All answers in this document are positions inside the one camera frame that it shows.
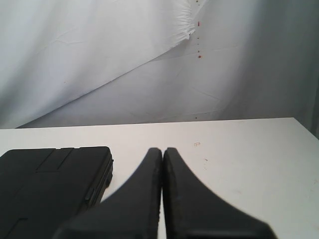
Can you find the black plastic carrying case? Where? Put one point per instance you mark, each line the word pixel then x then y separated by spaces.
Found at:
pixel 40 189

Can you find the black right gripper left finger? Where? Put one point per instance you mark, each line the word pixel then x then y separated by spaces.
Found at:
pixel 131 212

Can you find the white backdrop cloth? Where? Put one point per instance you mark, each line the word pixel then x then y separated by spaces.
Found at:
pixel 86 62

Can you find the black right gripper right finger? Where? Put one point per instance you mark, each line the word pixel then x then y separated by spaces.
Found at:
pixel 192 211

